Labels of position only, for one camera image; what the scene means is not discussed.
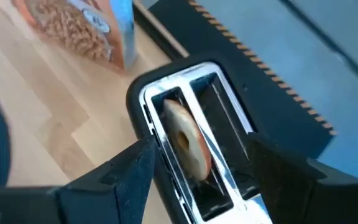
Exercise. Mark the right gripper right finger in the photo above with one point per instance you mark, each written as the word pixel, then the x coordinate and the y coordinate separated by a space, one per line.
pixel 291 193

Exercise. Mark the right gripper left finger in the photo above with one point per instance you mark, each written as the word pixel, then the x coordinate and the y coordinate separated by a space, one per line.
pixel 110 193

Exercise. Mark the bagel half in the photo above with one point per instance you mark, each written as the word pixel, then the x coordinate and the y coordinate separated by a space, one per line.
pixel 188 140

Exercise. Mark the Cheerios cereal box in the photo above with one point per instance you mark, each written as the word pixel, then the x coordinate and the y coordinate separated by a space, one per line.
pixel 73 31

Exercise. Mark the black chrome toaster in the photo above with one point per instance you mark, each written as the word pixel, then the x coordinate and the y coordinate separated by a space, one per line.
pixel 191 87

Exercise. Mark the black aluminium table frame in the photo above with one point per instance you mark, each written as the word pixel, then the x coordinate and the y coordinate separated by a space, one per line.
pixel 158 37

